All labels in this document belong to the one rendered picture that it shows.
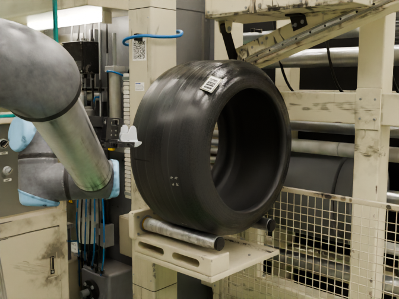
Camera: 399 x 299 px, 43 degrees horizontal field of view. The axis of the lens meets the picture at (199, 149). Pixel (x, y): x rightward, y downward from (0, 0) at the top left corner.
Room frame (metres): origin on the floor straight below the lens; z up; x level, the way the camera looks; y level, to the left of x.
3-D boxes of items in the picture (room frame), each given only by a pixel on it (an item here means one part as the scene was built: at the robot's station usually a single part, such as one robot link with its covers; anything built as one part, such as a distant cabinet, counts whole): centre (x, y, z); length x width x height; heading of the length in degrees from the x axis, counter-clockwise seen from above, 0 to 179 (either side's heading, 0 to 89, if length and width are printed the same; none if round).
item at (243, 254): (1.75, -0.03, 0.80); 0.37 x 0.36 x 0.02; 137
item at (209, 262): (1.65, 0.07, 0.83); 0.36 x 0.09 x 0.06; 47
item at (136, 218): (1.87, 0.10, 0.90); 0.40 x 0.03 x 0.10; 137
